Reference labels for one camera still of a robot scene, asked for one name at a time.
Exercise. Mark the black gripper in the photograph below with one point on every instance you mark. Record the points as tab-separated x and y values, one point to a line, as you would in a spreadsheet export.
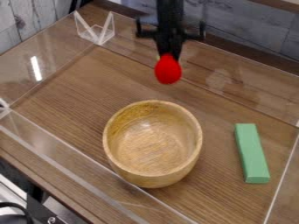
167	21

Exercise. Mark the red strawberry toy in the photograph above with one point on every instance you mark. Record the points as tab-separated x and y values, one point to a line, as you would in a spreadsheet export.
167	69

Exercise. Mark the wooden bowl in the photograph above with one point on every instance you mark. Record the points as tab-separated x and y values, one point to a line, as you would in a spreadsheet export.
152	141

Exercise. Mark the green rectangular block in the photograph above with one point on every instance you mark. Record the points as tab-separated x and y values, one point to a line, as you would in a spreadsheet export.
252	158

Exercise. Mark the black metal stand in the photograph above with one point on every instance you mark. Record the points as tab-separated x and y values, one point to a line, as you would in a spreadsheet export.
40	213

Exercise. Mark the clear acrylic enclosure wall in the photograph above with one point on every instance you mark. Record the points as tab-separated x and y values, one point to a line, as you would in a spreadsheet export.
64	85

